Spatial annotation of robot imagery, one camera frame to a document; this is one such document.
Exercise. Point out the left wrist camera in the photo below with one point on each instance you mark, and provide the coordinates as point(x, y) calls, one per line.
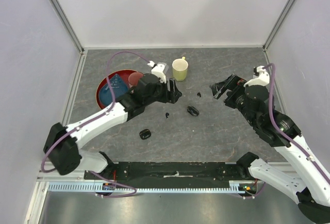
point(160, 70)

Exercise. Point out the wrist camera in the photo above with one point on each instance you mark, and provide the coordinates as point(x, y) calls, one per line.
point(261, 77)
point(160, 70)

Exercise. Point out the red round tray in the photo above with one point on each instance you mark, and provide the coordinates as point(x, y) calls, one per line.
point(123, 73)

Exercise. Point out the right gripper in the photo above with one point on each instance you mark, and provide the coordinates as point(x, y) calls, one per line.
point(233, 82)

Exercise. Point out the right aluminium frame post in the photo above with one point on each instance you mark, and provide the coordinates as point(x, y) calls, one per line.
point(279, 22)

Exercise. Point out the slotted cable duct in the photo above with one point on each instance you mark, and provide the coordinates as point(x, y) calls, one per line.
point(100, 187)

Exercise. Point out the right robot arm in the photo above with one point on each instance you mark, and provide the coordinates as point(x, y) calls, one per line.
point(254, 100)

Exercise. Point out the black charging case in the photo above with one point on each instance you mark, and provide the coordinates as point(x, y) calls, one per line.
point(193, 111)
point(145, 134)

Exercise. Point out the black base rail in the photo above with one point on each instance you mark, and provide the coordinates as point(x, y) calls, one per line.
point(175, 174)

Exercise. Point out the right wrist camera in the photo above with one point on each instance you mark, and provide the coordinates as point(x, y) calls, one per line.
point(261, 77)

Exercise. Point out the blue teardrop plate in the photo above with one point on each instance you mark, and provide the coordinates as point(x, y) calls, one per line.
point(113, 91)

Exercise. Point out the left aluminium frame post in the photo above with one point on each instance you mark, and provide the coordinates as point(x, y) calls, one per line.
point(67, 25)

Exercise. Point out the pink glass mug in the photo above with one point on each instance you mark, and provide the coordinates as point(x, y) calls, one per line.
point(134, 78)

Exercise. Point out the yellow ceramic mug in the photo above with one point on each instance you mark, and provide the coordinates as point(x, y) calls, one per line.
point(180, 68)

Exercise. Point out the aluminium frame post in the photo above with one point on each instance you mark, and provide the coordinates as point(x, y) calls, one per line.
point(279, 22)
point(67, 25)

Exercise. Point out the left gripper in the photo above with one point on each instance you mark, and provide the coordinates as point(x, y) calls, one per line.
point(171, 96)

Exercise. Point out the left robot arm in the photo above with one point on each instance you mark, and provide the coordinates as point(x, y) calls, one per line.
point(64, 144)

